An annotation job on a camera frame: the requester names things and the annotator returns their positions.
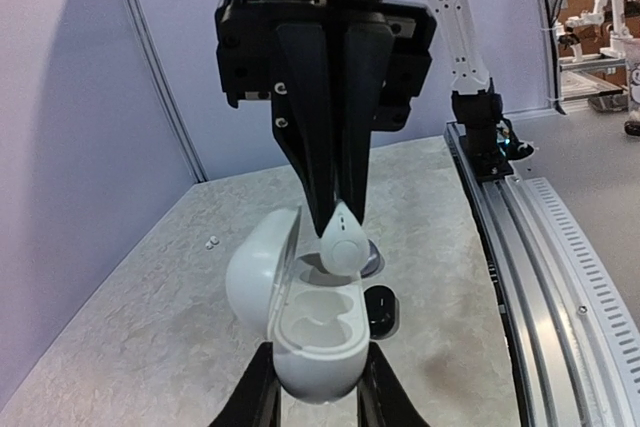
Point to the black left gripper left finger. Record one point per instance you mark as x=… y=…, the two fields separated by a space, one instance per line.
x=255 y=401

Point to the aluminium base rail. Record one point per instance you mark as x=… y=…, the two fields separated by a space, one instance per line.
x=574 y=344

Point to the left aluminium frame post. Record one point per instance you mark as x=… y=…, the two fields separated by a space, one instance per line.
x=163 y=89

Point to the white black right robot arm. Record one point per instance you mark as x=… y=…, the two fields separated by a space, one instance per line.
x=491 y=146

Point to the white clip earbud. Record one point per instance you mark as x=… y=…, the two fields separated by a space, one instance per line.
x=211 y=243
x=344 y=246

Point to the white earbud charging case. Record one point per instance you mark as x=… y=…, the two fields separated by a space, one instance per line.
x=316 y=321

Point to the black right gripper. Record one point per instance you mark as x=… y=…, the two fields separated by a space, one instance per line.
x=369 y=57

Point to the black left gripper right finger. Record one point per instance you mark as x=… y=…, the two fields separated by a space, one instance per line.
x=381 y=399

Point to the purple earbud charging case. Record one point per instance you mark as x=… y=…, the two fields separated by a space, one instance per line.
x=375 y=262

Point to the black earbud charging case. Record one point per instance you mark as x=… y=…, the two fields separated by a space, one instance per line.
x=381 y=305

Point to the plastic drink cup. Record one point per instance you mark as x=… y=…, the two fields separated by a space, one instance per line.
x=631 y=125

